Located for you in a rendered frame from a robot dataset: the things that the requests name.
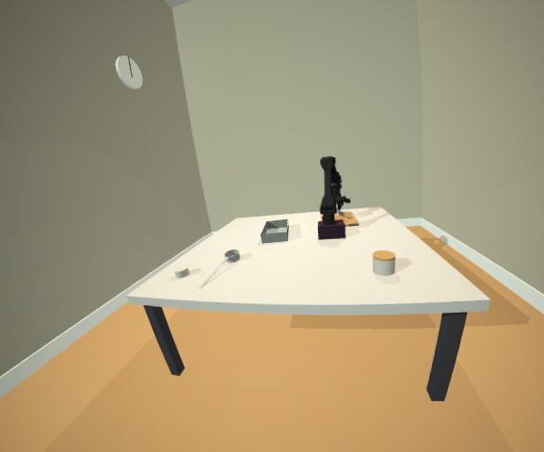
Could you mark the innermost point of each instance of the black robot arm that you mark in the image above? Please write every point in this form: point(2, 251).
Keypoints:
point(332, 184)

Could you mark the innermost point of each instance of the light brown wooden board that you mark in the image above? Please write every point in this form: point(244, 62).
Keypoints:
point(348, 217)

